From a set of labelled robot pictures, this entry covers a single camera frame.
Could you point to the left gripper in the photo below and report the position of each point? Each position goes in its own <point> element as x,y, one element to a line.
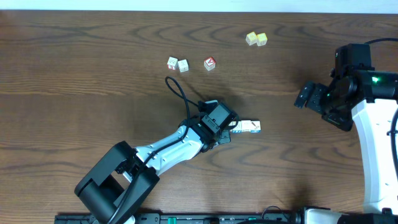
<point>226,134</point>

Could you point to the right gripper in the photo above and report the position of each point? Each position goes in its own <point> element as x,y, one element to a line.
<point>318,90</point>

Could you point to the plain white block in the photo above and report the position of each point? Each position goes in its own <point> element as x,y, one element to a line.
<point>246,126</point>

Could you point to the white block blue pencil picture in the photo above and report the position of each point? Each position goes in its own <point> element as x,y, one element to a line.
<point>255,126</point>

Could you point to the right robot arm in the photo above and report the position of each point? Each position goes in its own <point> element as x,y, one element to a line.
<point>365,100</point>

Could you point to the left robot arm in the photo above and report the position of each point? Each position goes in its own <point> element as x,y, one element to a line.
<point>117,185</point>

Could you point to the red letter A block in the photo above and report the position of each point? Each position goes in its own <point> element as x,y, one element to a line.
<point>209,63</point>

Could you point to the yellow block right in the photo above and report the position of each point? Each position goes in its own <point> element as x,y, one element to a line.
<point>261,39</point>

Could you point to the yellow block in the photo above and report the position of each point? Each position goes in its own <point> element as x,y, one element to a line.
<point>261,39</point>
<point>251,38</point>

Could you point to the white block blue side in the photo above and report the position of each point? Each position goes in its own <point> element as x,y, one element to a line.
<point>183,65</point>

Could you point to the yellow block left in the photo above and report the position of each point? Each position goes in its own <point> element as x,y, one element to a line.
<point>251,38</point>

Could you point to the white block red number three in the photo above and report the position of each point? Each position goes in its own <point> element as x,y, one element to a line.
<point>172,63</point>

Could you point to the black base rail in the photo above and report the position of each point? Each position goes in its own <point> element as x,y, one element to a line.
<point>217,218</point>

